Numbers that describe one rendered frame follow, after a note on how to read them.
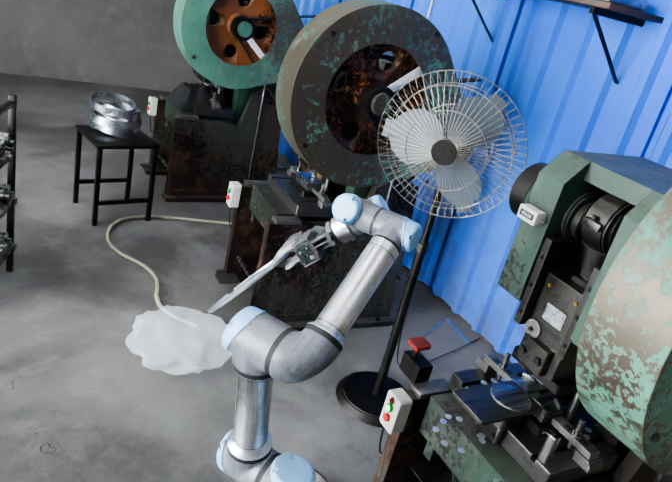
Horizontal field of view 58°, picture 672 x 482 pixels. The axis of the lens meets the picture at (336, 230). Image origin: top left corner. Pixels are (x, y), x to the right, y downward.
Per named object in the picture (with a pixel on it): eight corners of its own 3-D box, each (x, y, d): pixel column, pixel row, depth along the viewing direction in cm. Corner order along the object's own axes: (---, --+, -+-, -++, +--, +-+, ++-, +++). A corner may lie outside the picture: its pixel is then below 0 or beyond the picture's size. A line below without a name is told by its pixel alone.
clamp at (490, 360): (506, 394, 197) (517, 368, 193) (474, 362, 210) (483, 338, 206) (520, 392, 200) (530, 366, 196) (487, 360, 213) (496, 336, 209)
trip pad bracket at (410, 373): (404, 412, 206) (420, 365, 199) (390, 394, 214) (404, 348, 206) (418, 410, 209) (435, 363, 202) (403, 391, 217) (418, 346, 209)
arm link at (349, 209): (375, 203, 144) (391, 209, 154) (336, 186, 148) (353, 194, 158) (362, 234, 144) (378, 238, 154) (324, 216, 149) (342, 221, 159)
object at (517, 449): (542, 490, 169) (550, 474, 167) (447, 386, 204) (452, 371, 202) (611, 469, 184) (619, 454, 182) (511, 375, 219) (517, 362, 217)
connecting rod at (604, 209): (570, 318, 166) (620, 204, 153) (538, 295, 176) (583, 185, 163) (618, 313, 177) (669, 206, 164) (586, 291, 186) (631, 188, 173)
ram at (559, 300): (540, 384, 172) (580, 295, 161) (505, 352, 184) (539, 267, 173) (581, 377, 181) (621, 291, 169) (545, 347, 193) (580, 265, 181)
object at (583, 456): (587, 473, 170) (601, 445, 166) (544, 431, 183) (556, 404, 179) (601, 469, 173) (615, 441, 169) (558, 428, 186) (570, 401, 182)
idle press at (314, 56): (240, 362, 296) (314, -14, 229) (193, 263, 374) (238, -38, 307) (481, 340, 368) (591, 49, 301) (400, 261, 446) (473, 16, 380)
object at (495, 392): (468, 458, 173) (482, 421, 168) (439, 424, 184) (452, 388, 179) (530, 442, 186) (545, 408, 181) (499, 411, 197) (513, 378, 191)
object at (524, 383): (540, 422, 182) (546, 410, 180) (507, 390, 194) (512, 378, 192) (561, 417, 187) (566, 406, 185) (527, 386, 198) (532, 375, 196)
